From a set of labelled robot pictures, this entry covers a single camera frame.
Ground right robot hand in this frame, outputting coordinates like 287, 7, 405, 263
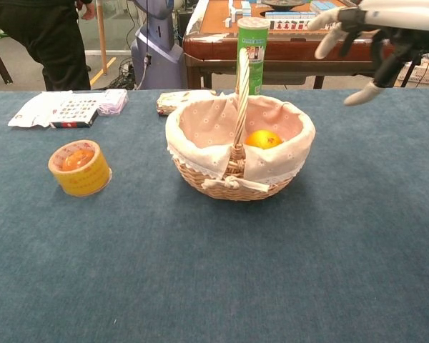
307, 0, 429, 106

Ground orange fruit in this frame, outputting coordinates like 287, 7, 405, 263
245, 129, 284, 149

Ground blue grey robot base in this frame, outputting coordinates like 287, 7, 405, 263
130, 0, 185, 91

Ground wicker basket with white liner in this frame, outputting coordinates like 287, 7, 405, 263
164, 47, 316, 202

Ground black tripod stand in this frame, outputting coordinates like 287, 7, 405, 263
400, 46, 429, 89

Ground white plastic crate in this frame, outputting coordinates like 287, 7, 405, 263
395, 56, 429, 87

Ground row of mahjong tiles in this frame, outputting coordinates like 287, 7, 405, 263
267, 17, 339, 31

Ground wooden mahjong table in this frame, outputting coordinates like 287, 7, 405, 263
182, 0, 416, 90

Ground green cylindrical chips can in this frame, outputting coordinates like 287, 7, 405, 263
236, 16, 270, 96

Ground patterned snack packet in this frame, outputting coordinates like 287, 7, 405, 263
156, 89, 218, 117

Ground blue table cloth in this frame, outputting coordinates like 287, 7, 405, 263
0, 88, 429, 343

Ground pale purple plastic packet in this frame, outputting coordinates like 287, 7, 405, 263
97, 89, 129, 116

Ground wooden pole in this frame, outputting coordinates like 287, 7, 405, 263
95, 0, 109, 76

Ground dark box with printed lid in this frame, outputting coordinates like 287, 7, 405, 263
49, 106, 100, 129

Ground person in black clothes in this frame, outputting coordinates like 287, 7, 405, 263
0, 0, 96, 91

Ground yellow tape roll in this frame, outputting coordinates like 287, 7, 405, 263
47, 139, 113, 198

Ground black floor cables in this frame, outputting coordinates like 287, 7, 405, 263
107, 56, 139, 91

